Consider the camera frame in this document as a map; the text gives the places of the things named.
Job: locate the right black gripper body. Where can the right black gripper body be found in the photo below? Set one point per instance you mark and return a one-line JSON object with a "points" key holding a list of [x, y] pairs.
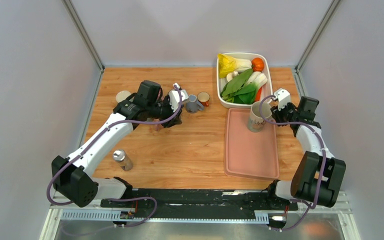
{"points": [[285, 115]]}

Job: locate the tall white floral mug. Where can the tall white floral mug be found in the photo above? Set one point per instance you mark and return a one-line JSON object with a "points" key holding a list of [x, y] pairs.
{"points": [[258, 111]]}

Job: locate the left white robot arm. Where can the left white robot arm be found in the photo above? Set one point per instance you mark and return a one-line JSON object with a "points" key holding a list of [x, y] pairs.
{"points": [[72, 176]]}

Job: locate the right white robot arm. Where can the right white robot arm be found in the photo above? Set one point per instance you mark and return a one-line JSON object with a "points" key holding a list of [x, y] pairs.
{"points": [[318, 178]]}

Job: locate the small pink dotted mug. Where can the small pink dotted mug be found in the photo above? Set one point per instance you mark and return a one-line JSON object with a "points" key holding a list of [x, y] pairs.
{"points": [[157, 127]]}

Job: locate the grey-blue dotted mug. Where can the grey-blue dotted mug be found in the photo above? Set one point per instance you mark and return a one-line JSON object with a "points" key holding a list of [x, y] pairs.
{"points": [[193, 106]]}

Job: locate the orange small mug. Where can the orange small mug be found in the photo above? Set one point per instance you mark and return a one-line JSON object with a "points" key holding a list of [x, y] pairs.
{"points": [[204, 98]]}

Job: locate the white vegetable bin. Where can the white vegetable bin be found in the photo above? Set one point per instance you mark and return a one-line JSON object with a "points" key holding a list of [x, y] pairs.
{"points": [[267, 89]]}

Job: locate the orange carrot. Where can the orange carrot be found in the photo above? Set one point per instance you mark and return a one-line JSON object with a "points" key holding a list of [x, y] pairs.
{"points": [[258, 95]]}

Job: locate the white bok choy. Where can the white bok choy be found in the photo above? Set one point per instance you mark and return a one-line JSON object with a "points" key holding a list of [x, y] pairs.
{"points": [[256, 80]]}

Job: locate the pink plastic tray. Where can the pink plastic tray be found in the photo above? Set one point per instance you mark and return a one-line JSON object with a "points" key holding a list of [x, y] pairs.
{"points": [[247, 154]]}

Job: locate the green leafy vegetable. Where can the green leafy vegetable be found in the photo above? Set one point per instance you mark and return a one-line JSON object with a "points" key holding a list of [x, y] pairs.
{"points": [[239, 90]]}

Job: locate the small orange pumpkin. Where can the small orange pumpkin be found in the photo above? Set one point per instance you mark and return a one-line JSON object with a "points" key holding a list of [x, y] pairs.
{"points": [[258, 64]]}

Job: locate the silver metal bottle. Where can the silver metal bottle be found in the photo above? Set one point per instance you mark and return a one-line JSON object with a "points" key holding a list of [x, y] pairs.
{"points": [[122, 159]]}

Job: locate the white mushroom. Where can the white mushroom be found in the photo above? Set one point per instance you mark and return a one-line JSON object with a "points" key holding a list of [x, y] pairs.
{"points": [[231, 75]]}

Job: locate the yellow napa cabbage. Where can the yellow napa cabbage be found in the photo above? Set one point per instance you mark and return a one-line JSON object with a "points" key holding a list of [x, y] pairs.
{"points": [[228, 64]]}

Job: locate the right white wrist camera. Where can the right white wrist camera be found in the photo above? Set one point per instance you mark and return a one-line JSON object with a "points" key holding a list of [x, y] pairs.
{"points": [[282, 97]]}

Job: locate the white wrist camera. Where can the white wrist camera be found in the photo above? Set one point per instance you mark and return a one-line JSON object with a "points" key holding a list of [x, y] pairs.
{"points": [[177, 97], [282, 97]]}

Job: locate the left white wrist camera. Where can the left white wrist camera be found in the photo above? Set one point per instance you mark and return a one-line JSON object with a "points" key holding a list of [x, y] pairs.
{"points": [[177, 97]]}

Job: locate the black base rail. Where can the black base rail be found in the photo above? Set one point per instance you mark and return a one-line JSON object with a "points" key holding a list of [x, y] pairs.
{"points": [[200, 203]]}

